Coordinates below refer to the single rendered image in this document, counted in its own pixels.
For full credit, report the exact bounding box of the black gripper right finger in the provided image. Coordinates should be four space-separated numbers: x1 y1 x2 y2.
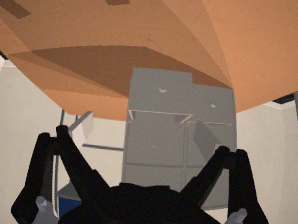
159 121 269 224

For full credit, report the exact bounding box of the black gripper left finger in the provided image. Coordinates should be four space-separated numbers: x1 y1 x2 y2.
11 111 131 224

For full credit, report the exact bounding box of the grey small chest of drawers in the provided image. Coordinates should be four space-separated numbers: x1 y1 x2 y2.
121 84 237 211

